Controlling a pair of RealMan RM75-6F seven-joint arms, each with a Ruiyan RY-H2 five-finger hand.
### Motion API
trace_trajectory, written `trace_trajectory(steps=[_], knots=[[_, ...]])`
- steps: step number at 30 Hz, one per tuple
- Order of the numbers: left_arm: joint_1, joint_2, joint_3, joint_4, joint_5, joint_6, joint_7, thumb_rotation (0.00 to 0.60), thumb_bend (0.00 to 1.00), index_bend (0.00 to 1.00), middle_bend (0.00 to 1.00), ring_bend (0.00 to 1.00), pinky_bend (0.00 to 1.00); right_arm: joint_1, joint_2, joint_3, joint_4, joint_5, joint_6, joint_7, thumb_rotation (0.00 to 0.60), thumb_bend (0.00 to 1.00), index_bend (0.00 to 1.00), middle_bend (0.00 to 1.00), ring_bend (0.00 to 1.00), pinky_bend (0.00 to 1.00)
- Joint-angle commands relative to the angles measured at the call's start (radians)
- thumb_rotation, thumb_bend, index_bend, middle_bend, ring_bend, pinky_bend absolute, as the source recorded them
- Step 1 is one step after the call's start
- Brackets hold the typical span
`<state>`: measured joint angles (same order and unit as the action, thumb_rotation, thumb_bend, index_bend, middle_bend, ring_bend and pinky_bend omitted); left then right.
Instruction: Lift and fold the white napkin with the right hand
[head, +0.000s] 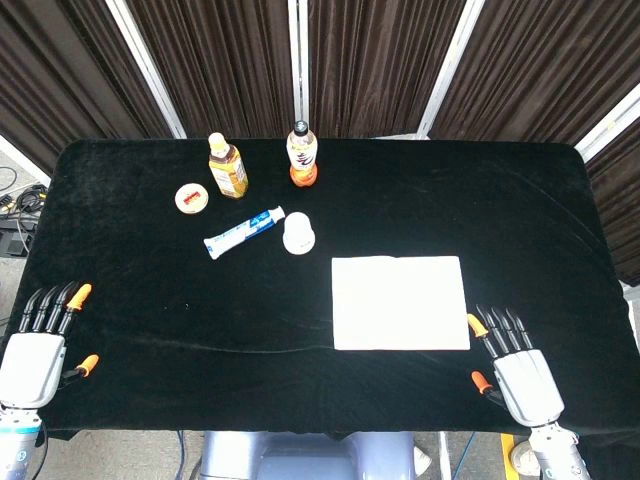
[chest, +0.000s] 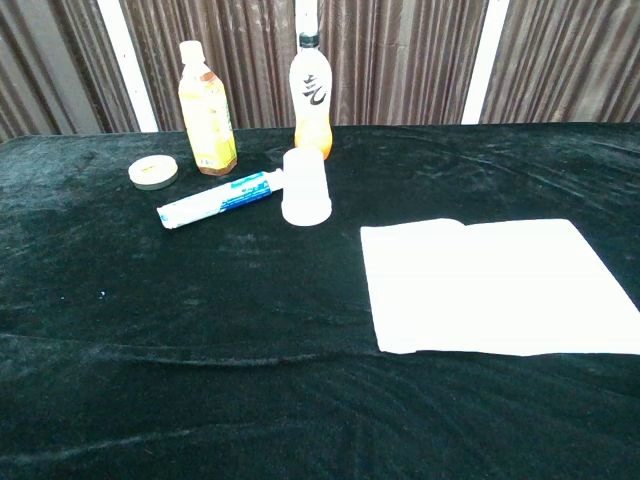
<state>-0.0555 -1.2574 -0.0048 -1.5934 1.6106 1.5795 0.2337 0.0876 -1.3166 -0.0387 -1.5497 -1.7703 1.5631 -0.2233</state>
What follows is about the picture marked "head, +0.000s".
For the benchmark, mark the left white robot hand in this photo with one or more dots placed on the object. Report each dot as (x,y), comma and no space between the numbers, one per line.
(31,365)

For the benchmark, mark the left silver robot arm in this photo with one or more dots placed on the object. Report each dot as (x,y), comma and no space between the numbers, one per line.
(18,443)

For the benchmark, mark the black velvet tablecloth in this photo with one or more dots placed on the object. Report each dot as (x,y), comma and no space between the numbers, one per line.
(310,385)

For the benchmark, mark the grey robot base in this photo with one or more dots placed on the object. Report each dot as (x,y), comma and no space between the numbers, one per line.
(305,456)

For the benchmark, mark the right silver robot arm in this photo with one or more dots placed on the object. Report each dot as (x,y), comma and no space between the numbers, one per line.
(558,452)

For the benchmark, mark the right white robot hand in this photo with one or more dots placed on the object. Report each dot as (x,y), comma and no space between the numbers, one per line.
(526,388)

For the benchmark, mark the brown pleated curtain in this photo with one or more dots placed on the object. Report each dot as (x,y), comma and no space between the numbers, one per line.
(380,65)

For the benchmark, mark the orange drink bottle black cap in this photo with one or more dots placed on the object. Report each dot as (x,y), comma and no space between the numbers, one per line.
(302,156)

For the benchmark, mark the yellow tea bottle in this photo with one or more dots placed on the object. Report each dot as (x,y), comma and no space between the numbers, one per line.
(227,168)

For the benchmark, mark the white metal frame post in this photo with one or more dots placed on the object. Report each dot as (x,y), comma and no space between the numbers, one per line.
(145,65)
(299,65)
(608,127)
(450,65)

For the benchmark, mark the blue white toothpaste tube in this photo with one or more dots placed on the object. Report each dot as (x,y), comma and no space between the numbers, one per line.
(242,231)

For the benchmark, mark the white plastic jar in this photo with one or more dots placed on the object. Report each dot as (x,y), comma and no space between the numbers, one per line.
(298,233)

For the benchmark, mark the round cream tin red label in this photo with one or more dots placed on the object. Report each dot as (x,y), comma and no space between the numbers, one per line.
(191,198)

